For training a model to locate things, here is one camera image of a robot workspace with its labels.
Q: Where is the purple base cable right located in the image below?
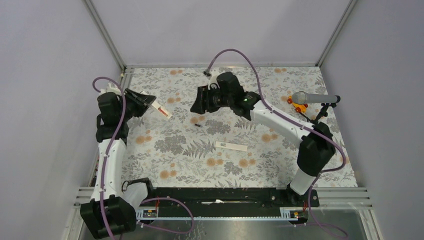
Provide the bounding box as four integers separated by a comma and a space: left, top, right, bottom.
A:
294, 175, 349, 240

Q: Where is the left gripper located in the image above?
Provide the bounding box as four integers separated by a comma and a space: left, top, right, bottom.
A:
118, 88, 156, 121

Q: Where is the white remote control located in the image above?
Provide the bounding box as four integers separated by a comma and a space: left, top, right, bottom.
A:
143, 96, 173, 121

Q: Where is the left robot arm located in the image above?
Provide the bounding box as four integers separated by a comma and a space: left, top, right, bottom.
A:
80, 88, 156, 240

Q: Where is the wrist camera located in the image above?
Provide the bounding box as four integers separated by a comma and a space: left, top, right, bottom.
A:
99, 83, 123, 96
203, 69, 220, 90

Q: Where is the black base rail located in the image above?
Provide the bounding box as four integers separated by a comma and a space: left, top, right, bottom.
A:
140, 187, 320, 219

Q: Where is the floral table mat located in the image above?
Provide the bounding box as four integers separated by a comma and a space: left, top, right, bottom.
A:
112, 66, 359, 190

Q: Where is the orange toy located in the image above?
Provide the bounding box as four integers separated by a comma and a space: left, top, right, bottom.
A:
287, 95, 308, 114

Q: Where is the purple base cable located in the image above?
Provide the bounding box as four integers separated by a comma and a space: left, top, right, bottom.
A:
294, 175, 349, 240
135, 197, 196, 235

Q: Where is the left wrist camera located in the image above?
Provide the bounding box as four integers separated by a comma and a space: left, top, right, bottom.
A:
99, 83, 123, 96

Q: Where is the white remote battery cover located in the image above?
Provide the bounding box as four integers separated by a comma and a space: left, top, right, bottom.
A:
215, 141, 248, 152

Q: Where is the grey microphone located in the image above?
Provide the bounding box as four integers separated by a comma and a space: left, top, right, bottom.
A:
291, 91, 341, 105

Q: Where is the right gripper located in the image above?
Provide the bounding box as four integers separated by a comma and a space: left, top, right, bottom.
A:
190, 85, 233, 115

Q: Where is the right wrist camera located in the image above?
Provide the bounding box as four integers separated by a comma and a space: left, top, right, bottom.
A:
203, 69, 220, 90

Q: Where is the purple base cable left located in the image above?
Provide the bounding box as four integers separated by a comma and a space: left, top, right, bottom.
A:
135, 197, 196, 235

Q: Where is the red orange battery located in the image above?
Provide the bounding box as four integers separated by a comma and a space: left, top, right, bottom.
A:
157, 107, 168, 117

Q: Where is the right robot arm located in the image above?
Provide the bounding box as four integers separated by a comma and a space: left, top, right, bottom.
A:
190, 71, 336, 206

